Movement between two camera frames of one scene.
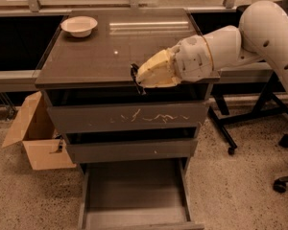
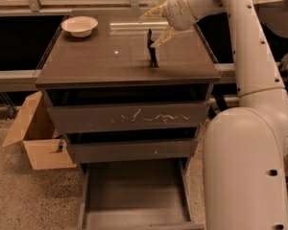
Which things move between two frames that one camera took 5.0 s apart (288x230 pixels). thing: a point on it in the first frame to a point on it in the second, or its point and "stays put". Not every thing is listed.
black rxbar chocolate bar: x=134 y=67 to x=152 y=49
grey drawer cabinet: x=132 y=144 stays put
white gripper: x=192 y=58 to x=179 y=12
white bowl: x=80 y=26 stays put
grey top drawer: x=114 y=110 stays put
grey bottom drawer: x=137 y=195 stays put
